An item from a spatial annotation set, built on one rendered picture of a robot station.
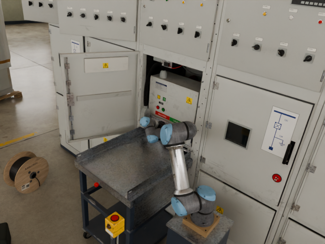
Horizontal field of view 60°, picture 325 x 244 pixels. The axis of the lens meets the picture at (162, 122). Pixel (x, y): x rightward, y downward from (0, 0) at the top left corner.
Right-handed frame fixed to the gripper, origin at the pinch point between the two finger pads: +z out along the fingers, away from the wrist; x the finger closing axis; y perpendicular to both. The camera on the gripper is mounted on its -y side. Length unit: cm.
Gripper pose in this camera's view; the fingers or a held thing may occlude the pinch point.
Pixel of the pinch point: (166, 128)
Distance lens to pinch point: 232.1
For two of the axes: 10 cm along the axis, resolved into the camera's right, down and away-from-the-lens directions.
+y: 7.6, 3.6, -5.5
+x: 4.0, -9.2, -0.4
